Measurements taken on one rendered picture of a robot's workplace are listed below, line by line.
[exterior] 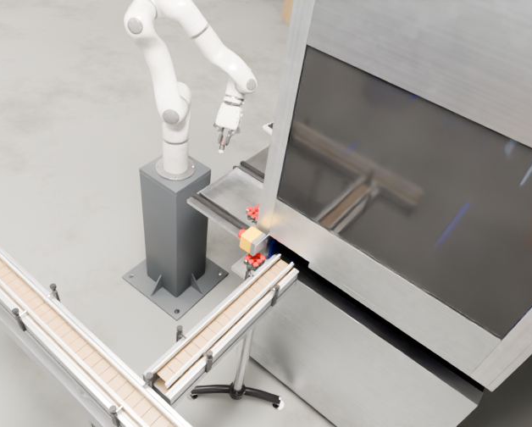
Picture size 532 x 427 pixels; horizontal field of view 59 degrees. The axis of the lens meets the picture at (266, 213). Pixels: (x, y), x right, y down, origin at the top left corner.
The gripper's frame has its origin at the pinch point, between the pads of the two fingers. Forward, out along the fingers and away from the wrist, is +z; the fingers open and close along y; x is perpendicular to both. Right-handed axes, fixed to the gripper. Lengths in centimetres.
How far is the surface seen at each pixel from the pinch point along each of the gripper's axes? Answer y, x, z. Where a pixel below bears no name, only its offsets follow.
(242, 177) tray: -4.6, -26.7, 16.2
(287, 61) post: -32, 54, -29
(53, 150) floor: 172, -118, 48
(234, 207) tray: -9.3, -9.5, 28.3
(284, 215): -38.4, 23.7, 19.5
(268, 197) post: -31.1, 24.1, 14.8
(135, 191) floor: 95, -112, 58
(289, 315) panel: -48, -3, 66
